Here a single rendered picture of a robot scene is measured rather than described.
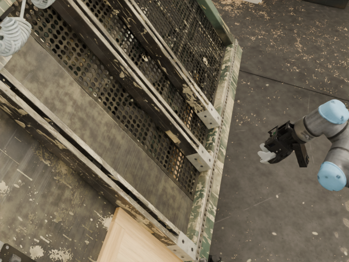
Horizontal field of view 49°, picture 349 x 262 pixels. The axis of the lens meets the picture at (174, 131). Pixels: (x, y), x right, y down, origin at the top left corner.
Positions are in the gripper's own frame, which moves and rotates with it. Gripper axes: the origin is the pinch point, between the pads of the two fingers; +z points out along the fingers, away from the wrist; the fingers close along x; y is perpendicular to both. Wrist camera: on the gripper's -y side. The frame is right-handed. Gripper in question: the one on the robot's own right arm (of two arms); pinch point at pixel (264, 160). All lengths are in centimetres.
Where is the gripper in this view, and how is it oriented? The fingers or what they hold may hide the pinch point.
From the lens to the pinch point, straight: 141.1
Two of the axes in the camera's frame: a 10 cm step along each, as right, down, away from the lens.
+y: -8.0, -5.8, -1.8
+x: -3.5, 6.8, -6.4
